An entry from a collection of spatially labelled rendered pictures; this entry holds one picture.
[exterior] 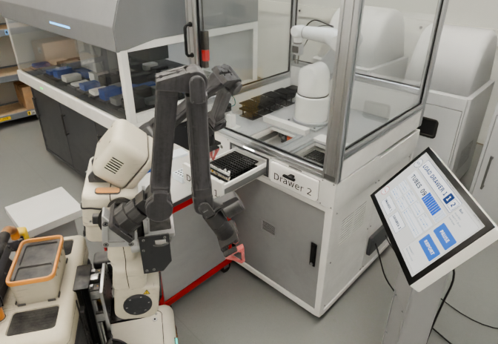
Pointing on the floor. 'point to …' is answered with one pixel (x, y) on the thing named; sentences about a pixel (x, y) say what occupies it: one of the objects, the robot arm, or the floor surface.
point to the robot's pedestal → (47, 214)
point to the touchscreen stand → (412, 311)
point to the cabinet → (310, 239)
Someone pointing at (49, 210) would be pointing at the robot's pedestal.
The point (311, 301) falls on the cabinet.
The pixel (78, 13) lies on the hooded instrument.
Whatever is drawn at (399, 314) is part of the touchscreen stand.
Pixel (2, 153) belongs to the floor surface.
